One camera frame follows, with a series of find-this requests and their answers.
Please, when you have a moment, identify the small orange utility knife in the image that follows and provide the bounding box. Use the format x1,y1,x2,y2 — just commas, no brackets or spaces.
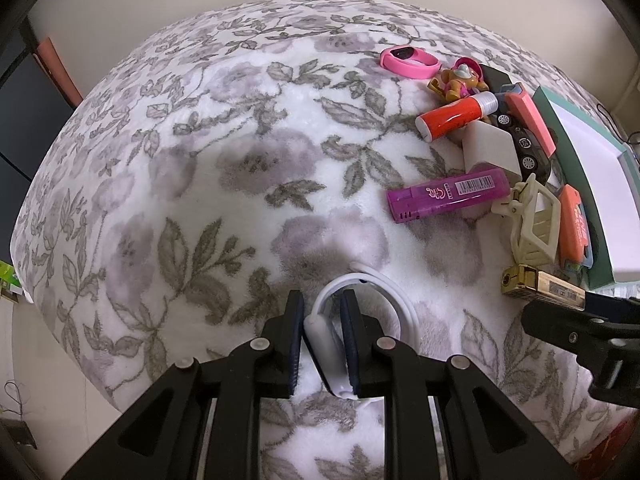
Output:
559,184,593,271

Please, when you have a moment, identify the white smart watch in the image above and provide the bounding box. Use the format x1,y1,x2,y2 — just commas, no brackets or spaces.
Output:
304,261,420,400

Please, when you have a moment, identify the cream hair claw clip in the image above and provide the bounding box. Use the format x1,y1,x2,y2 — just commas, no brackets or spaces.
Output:
491,174,561,266

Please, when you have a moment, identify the black toy car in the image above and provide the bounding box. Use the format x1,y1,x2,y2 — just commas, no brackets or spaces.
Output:
489,113,551,184

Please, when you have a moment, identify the purple lighter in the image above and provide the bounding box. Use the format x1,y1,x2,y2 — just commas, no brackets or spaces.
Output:
386,168,511,223

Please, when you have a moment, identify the white charger cube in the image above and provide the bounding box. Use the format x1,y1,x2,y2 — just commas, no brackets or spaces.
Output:
461,120,522,185

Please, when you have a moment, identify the orange glue bottle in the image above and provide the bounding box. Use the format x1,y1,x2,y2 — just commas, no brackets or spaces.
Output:
414,91,499,142

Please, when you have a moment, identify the black power adapter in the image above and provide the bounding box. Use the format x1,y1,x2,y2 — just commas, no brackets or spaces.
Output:
480,64,512,93

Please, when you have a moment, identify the pink puppy toy figure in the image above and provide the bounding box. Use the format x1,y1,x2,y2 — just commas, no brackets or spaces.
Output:
427,58,489,103

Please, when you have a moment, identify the pink smart band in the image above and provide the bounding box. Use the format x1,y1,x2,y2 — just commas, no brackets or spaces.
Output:
378,44,442,79

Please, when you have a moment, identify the teal white box tray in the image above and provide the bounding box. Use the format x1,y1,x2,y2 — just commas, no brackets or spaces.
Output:
534,87,639,289

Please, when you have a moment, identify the floral white blanket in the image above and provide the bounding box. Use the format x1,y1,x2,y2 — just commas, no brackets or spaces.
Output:
10,0,634,462

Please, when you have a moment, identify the green box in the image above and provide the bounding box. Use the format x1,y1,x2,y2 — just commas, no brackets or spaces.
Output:
0,261,23,295

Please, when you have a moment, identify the dark cabinet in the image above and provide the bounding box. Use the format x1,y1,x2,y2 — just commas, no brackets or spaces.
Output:
0,20,82,262

